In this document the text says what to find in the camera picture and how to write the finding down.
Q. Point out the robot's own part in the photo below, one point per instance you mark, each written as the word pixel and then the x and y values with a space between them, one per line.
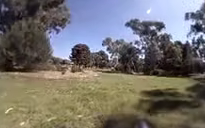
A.
pixel 141 124

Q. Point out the row of tall trees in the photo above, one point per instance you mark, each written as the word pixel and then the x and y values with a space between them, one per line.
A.
pixel 156 53

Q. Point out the large tree with dense foliage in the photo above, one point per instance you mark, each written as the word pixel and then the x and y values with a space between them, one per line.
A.
pixel 23 36

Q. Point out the dry sandy ground patch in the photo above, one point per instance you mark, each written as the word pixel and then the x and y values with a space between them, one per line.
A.
pixel 56 74

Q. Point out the green grass field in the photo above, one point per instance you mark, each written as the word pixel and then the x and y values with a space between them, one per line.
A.
pixel 76 100

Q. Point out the dark round tree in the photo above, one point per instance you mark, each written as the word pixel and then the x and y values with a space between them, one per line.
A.
pixel 80 55

